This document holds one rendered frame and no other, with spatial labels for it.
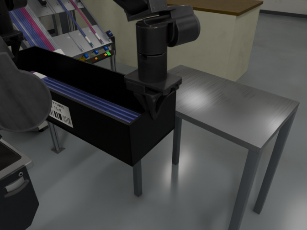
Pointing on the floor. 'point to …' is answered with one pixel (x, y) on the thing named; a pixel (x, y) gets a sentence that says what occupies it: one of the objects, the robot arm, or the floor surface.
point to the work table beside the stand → (231, 126)
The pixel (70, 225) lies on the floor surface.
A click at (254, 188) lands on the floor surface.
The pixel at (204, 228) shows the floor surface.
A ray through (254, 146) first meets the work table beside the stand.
